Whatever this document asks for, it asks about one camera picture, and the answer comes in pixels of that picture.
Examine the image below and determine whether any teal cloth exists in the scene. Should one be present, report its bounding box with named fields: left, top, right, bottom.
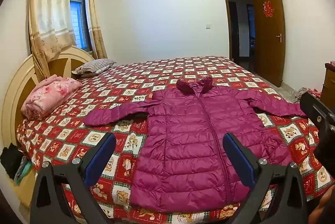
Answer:
left=13, top=156, right=33, bottom=185

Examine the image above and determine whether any magenta down jacket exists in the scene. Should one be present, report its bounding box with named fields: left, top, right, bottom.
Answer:
left=83, top=77, right=307, bottom=215

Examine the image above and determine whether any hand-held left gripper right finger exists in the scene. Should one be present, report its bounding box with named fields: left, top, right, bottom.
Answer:
left=222, top=132, right=311, bottom=224

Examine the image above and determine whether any red paper door decoration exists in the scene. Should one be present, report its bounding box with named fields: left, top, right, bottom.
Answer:
left=262, top=0, right=273, bottom=18

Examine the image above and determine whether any brown door frame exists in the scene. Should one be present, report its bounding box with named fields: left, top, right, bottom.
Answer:
left=222, top=0, right=255, bottom=73

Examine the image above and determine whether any person's right forearm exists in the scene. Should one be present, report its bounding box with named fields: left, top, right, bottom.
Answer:
left=309, top=185, right=335, bottom=224

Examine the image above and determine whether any wide beige floral curtain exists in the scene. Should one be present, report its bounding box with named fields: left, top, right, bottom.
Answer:
left=27, top=0, right=76, bottom=80

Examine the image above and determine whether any brown wooden dresser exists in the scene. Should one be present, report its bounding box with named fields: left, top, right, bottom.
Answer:
left=321, top=62, right=335, bottom=104

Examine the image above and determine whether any clothes pile on floor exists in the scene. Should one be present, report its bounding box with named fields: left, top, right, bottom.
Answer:
left=293, top=87, right=322, bottom=104

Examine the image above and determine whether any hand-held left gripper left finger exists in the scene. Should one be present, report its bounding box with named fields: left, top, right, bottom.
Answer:
left=29, top=132, right=117, bottom=224

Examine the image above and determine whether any red checkered bedspread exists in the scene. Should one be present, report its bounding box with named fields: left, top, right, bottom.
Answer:
left=16, top=56, right=335, bottom=224

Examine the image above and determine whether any narrow beige floral curtain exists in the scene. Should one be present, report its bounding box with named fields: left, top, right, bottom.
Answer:
left=84, top=0, right=108, bottom=59

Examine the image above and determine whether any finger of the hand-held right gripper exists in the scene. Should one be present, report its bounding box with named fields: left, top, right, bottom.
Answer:
left=300, top=92, right=329, bottom=130

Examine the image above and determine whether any grey patterned pillow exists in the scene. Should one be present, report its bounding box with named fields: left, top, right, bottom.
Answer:
left=71, top=59, right=117, bottom=75

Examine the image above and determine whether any window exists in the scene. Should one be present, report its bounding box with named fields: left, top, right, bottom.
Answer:
left=68, top=0, right=93, bottom=53

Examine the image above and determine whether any black clothes pile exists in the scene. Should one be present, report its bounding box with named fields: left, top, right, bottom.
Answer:
left=0, top=143, right=25, bottom=180

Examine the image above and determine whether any cream wooden headboard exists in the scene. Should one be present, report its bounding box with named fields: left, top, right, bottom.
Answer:
left=1, top=46, right=96, bottom=209

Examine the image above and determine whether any brown wooden door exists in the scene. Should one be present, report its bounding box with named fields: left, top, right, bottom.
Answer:
left=253, top=0, right=286, bottom=88

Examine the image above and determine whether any pink folded blanket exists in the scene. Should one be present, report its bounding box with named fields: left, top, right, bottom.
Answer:
left=20, top=74, right=84, bottom=120

